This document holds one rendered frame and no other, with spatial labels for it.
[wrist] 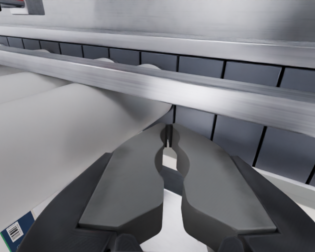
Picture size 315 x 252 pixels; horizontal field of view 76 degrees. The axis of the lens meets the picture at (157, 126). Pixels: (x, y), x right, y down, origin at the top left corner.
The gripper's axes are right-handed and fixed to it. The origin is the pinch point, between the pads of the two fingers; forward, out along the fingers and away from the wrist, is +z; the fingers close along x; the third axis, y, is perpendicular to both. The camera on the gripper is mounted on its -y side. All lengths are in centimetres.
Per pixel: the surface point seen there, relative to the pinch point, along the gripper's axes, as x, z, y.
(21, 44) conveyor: -19.5, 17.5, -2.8
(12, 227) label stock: -28.0, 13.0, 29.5
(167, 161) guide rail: 0.2, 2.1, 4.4
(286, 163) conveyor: 9.3, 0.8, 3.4
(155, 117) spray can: -0.9, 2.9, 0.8
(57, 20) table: -15.6, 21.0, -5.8
